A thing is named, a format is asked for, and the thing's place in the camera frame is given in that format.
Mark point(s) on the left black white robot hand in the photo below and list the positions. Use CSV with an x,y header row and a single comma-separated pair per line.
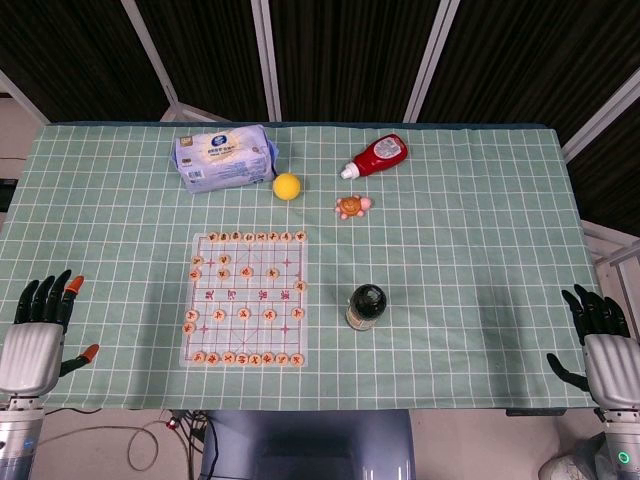
x,y
30,357

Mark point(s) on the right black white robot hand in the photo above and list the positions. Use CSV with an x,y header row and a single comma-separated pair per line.
x,y
612,367

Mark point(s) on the round wooden chess piece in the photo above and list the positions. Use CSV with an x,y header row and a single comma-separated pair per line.
x,y
194,274
218,314
244,314
188,327
242,359
198,260
297,313
285,236
224,259
298,359
228,358
299,235
272,273
282,359
213,236
223,273
224,236
260,236
300,286
268,358
273,236
247,272
213,358
199,357
269,314
236,236
255,359
248,237
192,315

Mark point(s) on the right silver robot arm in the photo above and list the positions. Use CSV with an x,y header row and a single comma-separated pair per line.
x,y
622,445

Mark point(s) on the clear plastic chess board sheet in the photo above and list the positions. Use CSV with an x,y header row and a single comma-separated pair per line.
x,y
250,297

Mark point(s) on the white plastic bag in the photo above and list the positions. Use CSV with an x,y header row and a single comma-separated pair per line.
x,y
570,462

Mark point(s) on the white metal rack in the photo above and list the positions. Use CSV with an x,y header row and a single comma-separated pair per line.
x,y
615,250

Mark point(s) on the green checkered tablecloth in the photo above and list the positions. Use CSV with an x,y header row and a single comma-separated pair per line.
x,y
450,280

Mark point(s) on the dark glass jar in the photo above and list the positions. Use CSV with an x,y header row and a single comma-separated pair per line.
x,y
367,306

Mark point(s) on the white blue tissue pack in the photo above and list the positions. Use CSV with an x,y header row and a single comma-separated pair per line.
x,y
222,157

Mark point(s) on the pink orange turtle toy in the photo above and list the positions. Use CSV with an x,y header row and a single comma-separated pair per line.
x,y
353,206

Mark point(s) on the yellow ball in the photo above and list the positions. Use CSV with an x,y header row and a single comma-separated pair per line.
x,y
287,186

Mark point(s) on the red ketchup squeeze bottle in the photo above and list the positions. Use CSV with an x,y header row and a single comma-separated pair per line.
x,y
380,155

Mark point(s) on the white partition post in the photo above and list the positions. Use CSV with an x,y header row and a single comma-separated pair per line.
x,y
150,52
22,97
600,112
430,60
267,60

